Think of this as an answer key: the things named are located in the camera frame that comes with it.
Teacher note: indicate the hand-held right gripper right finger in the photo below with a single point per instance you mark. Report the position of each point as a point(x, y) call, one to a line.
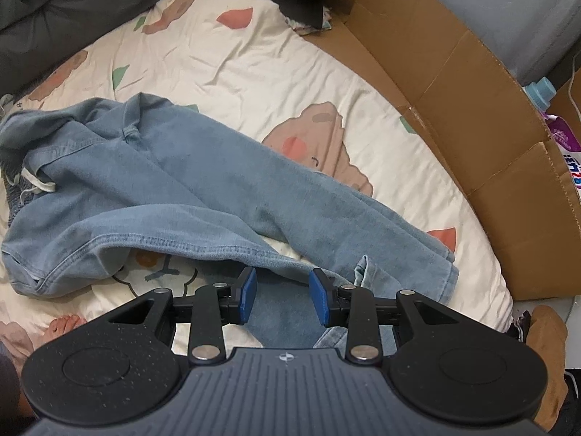
point(317, 299)

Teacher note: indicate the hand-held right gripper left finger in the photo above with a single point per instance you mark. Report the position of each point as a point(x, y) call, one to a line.
point(248, 295)

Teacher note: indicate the light blue denim pants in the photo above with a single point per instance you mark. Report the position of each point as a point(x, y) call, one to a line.
point(181, 181)

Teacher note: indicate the person's bare foot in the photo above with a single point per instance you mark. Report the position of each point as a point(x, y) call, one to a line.
point(61, 327)

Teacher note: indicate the brown suede cushion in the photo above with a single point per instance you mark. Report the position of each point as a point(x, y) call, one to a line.
point(544, 336)

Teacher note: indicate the cream bear print bed sheet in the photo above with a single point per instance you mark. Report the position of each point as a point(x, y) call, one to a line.
point(227, 63)

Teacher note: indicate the brown cardboard box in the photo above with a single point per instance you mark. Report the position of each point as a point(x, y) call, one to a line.
point(454, 100)

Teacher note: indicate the dark cloth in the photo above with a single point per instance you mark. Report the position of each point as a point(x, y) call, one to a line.
point(299, 9)

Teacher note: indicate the purple refill packet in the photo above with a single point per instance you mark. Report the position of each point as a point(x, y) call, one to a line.
point(565, 136)

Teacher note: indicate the detergent bottle with blue cap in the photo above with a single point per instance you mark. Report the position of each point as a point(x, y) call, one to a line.
point(540, 93)

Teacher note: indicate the dark green pillow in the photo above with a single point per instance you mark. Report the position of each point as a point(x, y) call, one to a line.
point(68, 9)

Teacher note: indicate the grey plastic wrapped panel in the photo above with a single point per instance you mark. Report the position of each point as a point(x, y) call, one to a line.
point(499, 0)

